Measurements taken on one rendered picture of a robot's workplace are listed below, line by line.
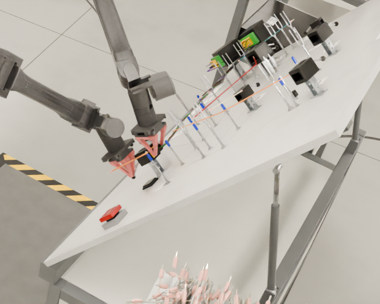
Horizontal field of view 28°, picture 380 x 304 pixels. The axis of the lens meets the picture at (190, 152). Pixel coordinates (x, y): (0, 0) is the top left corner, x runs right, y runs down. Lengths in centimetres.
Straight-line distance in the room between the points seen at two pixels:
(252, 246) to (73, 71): 229
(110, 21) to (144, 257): 74
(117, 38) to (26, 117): 201
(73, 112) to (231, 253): 73
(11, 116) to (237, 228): 188
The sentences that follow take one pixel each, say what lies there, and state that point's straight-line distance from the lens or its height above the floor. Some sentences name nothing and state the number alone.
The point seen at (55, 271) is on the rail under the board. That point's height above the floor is 86.
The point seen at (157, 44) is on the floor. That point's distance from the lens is 498.
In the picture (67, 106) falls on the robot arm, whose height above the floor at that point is 127.
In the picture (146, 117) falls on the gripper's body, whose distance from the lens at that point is 211.
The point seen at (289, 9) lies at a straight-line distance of 329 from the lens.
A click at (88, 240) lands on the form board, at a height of 104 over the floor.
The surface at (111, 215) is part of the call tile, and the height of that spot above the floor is 113.
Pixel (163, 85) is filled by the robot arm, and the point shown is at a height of 137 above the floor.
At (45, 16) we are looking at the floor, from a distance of 504.
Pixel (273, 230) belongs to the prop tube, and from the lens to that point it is 195.
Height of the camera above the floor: 253
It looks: 38 degrees down
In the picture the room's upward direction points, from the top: 17 degrees clockwise
